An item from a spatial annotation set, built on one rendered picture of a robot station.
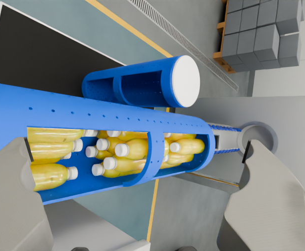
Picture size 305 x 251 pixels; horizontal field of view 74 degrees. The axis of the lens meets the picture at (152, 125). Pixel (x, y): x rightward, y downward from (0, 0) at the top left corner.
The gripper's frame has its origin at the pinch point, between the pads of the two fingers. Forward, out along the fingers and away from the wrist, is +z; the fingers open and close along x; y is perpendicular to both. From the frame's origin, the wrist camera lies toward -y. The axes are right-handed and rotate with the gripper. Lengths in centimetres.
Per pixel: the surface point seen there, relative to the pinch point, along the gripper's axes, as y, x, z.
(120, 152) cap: 28.6, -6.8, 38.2
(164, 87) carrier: 24, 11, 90
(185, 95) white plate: 29, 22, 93
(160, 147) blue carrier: 30, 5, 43
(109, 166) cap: 35, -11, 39
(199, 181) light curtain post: 105, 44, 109
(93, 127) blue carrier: 16.3, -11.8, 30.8
